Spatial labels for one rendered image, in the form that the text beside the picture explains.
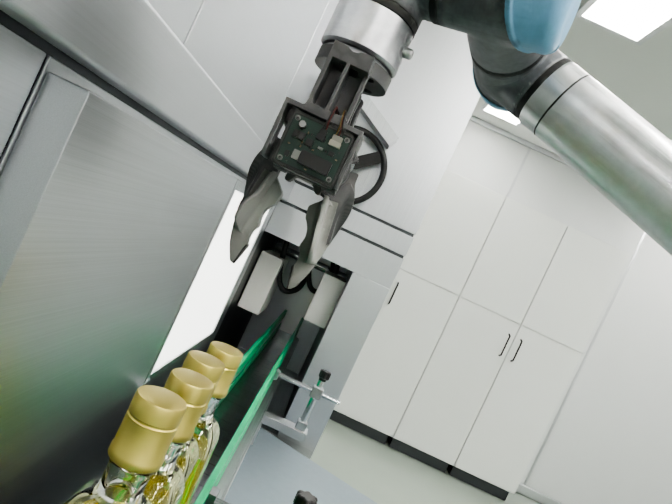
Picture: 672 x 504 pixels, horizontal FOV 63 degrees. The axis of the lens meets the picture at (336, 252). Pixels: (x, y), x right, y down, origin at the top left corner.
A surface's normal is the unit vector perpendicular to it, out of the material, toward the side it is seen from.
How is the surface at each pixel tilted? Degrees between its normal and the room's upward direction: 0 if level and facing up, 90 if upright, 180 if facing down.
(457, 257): 90
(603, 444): 90
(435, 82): 90
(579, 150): 132
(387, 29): 90
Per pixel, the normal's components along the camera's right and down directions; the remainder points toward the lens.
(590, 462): -0.02, 0.01
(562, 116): -0.56, 0.15
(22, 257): 0.91, 0.42
